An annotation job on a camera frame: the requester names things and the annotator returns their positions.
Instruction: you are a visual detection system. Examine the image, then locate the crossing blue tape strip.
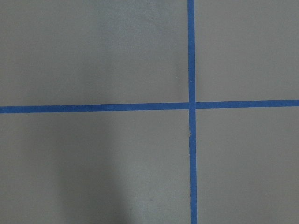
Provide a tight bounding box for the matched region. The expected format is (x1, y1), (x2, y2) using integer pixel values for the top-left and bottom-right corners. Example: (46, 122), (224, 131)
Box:
(187, 0), (198, 224)

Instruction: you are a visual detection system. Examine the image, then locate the long blue tape strip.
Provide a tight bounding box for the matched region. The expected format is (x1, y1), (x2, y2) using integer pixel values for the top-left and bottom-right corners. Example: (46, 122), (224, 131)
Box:
(0, 100), (299, 114)

